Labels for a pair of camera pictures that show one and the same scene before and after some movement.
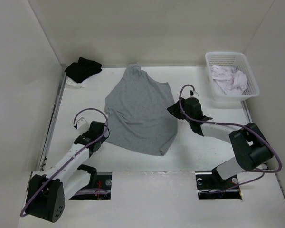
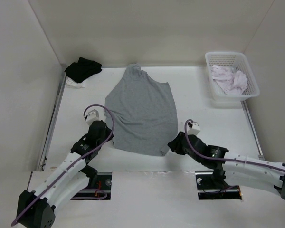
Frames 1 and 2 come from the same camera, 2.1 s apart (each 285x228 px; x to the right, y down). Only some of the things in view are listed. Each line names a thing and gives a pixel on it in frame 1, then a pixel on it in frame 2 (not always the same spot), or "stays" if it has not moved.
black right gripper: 174,109 to 175,144
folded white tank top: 71,83 stays
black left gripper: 102,140 stays
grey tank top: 141,114 stays
